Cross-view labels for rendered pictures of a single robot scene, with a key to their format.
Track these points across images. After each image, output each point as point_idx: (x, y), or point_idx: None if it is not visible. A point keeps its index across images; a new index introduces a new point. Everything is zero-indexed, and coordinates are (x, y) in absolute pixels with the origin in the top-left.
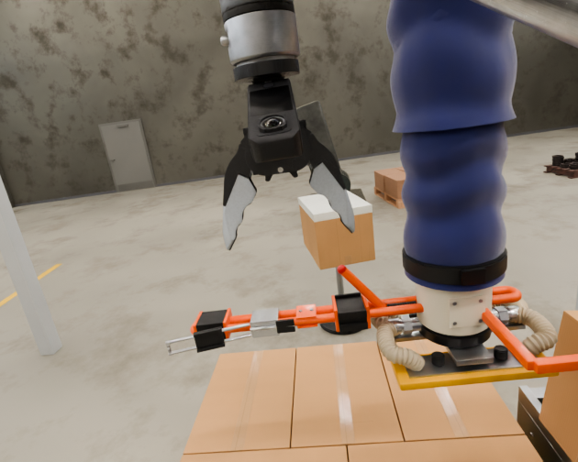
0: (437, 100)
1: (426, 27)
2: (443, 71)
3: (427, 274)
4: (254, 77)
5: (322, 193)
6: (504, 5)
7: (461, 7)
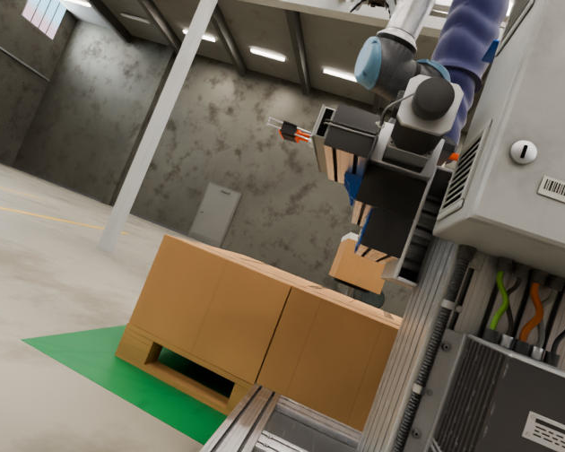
0: (447, 56)
1: (452, 29)
2: (453, 44)
3: None
4: None
5: (387, 4)
6: None
7: (468, 23)
